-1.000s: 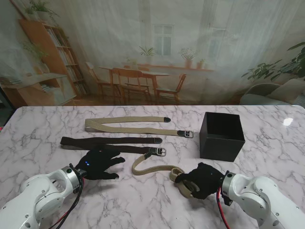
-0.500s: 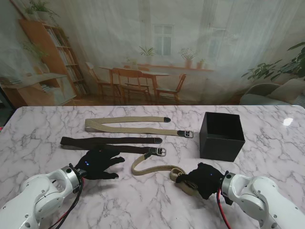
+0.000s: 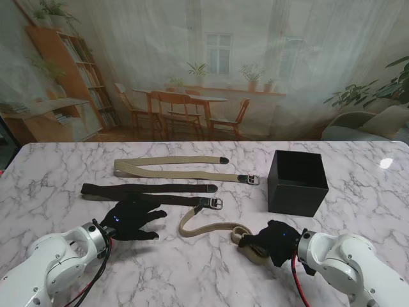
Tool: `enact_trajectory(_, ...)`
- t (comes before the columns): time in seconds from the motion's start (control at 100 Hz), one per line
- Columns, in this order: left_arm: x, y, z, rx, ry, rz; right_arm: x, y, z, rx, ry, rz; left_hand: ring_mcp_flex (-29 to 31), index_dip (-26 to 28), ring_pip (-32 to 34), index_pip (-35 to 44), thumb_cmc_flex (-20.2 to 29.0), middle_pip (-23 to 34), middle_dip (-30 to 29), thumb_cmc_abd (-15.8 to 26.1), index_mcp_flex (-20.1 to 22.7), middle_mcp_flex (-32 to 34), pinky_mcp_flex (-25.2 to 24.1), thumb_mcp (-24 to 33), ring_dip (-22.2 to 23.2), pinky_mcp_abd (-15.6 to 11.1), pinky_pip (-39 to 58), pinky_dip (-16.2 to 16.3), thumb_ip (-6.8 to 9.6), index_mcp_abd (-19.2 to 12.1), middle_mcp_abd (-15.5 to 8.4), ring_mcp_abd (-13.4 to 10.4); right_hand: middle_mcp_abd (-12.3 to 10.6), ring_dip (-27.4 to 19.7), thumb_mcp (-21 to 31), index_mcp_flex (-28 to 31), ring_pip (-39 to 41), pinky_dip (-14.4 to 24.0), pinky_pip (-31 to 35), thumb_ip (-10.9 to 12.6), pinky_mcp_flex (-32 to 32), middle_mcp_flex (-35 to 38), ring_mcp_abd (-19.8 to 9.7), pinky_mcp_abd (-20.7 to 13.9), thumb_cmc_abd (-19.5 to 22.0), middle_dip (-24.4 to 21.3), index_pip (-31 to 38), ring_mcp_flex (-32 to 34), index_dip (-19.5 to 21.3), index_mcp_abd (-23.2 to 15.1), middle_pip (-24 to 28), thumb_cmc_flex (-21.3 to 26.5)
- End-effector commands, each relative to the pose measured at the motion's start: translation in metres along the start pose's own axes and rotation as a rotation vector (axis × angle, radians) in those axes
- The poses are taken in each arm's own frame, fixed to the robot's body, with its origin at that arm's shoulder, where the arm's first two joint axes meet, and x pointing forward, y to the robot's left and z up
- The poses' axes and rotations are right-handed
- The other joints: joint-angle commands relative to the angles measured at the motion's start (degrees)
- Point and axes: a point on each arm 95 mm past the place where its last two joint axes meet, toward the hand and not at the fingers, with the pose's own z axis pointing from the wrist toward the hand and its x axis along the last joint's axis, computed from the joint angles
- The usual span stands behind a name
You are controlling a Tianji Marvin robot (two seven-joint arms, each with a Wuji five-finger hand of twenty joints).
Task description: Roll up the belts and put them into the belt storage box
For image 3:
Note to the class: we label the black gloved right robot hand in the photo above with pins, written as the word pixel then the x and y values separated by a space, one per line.
pixel 278 243

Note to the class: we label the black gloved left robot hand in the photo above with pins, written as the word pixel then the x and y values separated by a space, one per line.
pixel 131 220

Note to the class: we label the beige woven belt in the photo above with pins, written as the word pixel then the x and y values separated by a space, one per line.
pixel 166 174
pixel 211 227

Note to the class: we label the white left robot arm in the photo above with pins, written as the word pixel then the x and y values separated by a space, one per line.
pixel 44 265

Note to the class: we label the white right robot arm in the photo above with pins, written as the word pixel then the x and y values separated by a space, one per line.
pixel 345 259

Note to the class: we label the dark brown woven belt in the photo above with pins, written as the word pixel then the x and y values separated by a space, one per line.
pixel 143 188

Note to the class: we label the black belt storage box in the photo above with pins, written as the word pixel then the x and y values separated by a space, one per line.
pixel 297 198

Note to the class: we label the printed room backdrop cloth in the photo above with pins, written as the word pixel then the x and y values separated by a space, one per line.
pixel 204 64

